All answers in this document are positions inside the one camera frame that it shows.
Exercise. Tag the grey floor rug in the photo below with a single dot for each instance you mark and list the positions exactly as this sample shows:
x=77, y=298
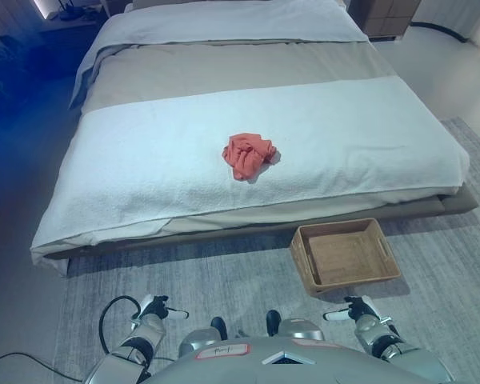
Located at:
x=224, y=284

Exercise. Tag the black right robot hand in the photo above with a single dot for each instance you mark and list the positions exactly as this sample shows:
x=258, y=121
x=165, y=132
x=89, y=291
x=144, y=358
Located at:
x=356, y=307

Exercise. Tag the silver left robot leg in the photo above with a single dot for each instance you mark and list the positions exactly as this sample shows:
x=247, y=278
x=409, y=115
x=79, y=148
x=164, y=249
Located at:
x=198, y=340

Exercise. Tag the beige duvet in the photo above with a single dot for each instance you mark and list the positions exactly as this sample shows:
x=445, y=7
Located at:
x=232, y=66

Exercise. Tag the woven brown basket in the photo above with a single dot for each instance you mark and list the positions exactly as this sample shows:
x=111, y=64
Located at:
x=344, y=256

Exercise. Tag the silver robot leg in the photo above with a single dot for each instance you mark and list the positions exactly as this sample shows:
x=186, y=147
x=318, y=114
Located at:
x=198, y=340
x=300, y=328

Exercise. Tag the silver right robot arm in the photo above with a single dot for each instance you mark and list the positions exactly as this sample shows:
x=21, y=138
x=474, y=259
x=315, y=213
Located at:
x=374, y=336

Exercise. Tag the brown wooden nightstand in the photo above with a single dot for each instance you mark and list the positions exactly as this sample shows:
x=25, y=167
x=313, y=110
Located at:
x=386, y=18

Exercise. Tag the white terry blanket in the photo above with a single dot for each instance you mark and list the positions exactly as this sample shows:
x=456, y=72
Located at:
x=304, y=120

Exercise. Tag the dark items on shelf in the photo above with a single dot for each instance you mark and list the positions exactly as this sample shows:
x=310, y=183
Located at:
x=76, y=12

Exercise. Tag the low wooden shelf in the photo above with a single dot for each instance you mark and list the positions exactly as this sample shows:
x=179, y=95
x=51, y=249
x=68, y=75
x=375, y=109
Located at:
x=68, y=24

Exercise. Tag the red cloth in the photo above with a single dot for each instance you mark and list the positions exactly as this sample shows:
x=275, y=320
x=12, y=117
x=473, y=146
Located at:
x=248, y=154

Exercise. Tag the white light strip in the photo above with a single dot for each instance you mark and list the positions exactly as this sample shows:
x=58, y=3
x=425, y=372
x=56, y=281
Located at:
x=42, y=8

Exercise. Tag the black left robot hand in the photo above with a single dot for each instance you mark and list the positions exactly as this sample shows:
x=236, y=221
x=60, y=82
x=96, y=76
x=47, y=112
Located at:
x=156, y=306

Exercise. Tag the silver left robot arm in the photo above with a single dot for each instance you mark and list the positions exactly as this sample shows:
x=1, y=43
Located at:
x=144, y=334

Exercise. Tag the silver right robot leg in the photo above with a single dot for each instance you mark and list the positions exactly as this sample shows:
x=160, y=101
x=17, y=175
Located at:
x=300, y=328

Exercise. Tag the silver robot torso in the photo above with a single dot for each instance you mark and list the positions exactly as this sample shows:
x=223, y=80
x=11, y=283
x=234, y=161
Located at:
x=264, y=364

